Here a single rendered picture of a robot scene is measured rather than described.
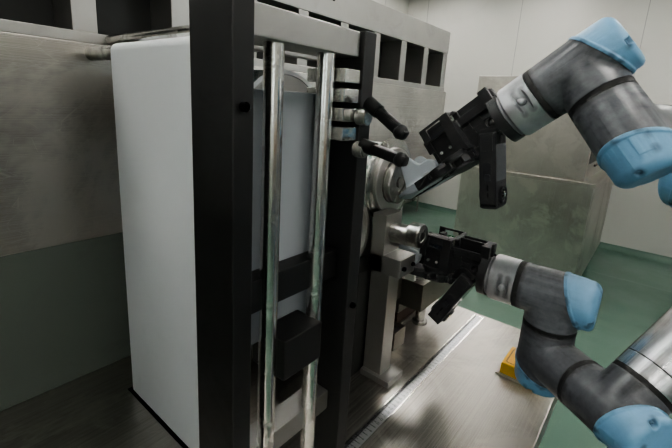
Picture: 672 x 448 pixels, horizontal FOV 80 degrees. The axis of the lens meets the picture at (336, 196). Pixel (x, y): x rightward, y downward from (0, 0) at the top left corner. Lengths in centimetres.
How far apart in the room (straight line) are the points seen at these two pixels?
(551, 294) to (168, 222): 54
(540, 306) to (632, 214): 453
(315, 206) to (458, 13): 539
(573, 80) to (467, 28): 507
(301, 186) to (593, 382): 47
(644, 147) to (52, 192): 76
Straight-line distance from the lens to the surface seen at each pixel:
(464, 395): 80
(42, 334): 79
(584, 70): 56
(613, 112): 54
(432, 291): 89
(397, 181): 68
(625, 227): 521
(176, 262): 54
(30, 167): 71
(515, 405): 81
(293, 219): 38
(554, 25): 531
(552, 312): 68
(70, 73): 72
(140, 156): 58
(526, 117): 58
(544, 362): 70
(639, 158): 53
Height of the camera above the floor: 138
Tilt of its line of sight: 13 degrees down
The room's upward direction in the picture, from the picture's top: 3 degrees clockwise
